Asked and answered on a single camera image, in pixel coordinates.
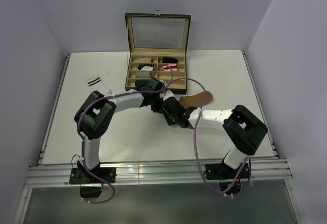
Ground brown ribbed sock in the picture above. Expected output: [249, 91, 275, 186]
[179, 91, 213, 109]

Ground red white striped sock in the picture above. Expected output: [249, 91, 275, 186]
[160, 64, 178, 72]

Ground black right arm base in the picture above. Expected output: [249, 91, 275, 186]
[203, 162, 251, 196]

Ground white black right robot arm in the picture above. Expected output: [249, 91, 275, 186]
[160, 97, 268, 178]

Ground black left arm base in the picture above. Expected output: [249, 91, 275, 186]
[68, 167, 116, 199]

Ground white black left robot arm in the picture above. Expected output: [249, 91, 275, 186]
[74, 78, 165, 183]

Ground rolled teal sock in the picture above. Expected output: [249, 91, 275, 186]
[134, 80, 150, 88]

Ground rolled grey sock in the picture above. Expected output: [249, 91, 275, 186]
[135, 71, 155, 79]

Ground rolled black white sock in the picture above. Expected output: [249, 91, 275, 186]
[137, 64, 155, 71]

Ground black compartment storage box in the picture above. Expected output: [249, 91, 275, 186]
[125, 10, 191, 95]

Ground white sock black stripes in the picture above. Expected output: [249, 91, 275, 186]
[86, 75, 112, 96]

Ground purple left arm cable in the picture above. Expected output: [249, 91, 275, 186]
[78, 64, 175, 205]

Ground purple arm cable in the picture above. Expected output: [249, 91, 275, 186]
[78, 64, 175, 205]
[160, 78, 252, 197]

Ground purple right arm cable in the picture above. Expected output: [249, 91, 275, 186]
[160, 78, 252, 197]

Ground aluminium table frame rail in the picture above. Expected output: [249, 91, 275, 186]
[24, 158, 293, 188]

